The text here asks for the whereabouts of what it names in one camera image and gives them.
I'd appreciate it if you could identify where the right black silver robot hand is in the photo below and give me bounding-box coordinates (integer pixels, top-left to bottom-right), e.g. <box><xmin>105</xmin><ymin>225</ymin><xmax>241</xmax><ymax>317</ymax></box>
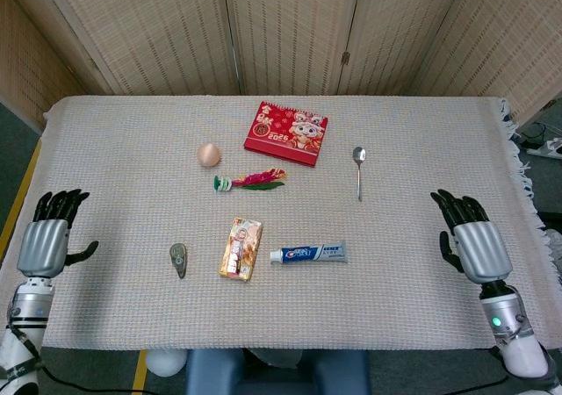
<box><xmin>429</xmin><ymin>188</ymin><xmax>514</xmax><ymax>285</ymax></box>

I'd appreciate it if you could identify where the woven wooden folding screen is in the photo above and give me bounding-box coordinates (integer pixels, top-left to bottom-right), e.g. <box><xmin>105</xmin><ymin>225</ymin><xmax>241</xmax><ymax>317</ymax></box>
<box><xmin>0</xmin><ymin>0</ymin><xmax>562</xmax><ymax>129</ymax></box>

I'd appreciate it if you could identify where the pink round ball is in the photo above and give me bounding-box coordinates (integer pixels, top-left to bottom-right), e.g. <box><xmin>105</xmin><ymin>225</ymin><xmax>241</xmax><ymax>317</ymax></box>
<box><xmin>196</xmin><ymin>142</ymin><xmax>222</xmax><ymax>168</ymax></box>

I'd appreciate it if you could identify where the blue white toothpaste tube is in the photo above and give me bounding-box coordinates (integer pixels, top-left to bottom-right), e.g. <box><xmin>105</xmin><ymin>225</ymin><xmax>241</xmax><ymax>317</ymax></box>
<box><xmin>269</xmin><ymin>240</ymin><xmax>349</xmax><ymax>265</ymax></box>

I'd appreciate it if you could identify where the beige woven tablecloth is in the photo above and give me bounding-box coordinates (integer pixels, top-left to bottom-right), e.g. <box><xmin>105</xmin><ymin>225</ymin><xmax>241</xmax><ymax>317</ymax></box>
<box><xmin>0</xmin><ymin>95</ymin><xmax>562</xmax><ymax>352</ymax></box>

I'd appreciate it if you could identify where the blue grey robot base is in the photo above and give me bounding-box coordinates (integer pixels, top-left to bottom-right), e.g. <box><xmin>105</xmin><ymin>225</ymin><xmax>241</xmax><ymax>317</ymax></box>
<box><xmin>184</xmin><ymin>348</ymin><xmax>372</xmax><ymax>395</ymax></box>

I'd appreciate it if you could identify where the white round ball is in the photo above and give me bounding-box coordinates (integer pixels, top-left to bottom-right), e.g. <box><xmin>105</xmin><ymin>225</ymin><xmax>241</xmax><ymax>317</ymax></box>
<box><xmin>145</xmin><ymin>348</ymin><xmax>188</xmax><ymax>377</ymax></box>

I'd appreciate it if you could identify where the yellow floor tape strip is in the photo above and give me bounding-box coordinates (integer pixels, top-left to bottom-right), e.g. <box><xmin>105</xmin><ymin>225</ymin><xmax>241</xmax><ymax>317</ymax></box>
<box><xmin>0</xmin><ymin>140</ymin><xmax>149</xmax><ymax>395</ymax></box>

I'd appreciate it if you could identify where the metal spoon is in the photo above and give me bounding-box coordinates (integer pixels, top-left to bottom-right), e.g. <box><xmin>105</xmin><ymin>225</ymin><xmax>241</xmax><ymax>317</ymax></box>
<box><xmin>351</xmin><ymin>146</ymin><xmax>367</xmax><ymax>203</ymax></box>

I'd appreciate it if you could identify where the colourful feather shuttlecock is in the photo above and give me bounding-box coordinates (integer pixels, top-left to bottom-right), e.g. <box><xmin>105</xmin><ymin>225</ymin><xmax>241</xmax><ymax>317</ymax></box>
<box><xmin>213</xmin><ymin>167</ymin><xmax>289</xmax><ymax>193</ymax></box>

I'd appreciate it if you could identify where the yellow curry box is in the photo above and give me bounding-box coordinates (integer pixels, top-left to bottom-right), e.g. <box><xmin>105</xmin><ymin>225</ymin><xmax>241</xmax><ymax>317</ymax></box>
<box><xmin>219</xmin><ymin>218</ymin><xmax>263</xmax><ymax>283</ymax></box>

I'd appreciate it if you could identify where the red desk calendar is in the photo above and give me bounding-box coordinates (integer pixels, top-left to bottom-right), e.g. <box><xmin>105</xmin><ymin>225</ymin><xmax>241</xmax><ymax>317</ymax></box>
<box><xmin>243</xmin><ymin>100</ymin><xmax>329</xmax><ymax>168</ymax></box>

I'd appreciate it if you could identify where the white power strip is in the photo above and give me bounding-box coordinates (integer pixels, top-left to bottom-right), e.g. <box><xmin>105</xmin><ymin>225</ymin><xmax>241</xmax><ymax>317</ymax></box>
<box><xmin>525</xmin><ymin>138</ymin><xmax>562</xmax><ymax>160</ymax></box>

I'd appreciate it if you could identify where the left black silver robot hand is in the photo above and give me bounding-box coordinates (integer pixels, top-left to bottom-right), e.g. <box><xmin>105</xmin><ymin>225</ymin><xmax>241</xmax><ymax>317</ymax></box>
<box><xmin>16</xmin><ymin>188</ymin><xmax>100</xmax><ymax>280</ymax></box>

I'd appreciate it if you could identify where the grey green correction tape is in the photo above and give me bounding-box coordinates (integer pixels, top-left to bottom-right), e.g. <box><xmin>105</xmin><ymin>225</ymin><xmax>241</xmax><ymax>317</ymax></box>
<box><xmin>169</xmin><ymin>242</ymin><xmax>188</xmax><ymax>280</ymax></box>

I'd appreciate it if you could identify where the black cable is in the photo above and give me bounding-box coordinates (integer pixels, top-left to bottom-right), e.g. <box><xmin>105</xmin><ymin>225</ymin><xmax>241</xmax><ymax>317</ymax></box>
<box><xmin>517</xmin><ymin>122</ymin><xmax>562</xmax><ymax>147</ymax></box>
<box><xmin>39</xmin><ymin>357</ymin><xmax>148</xmax><ymax>395</ymax></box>

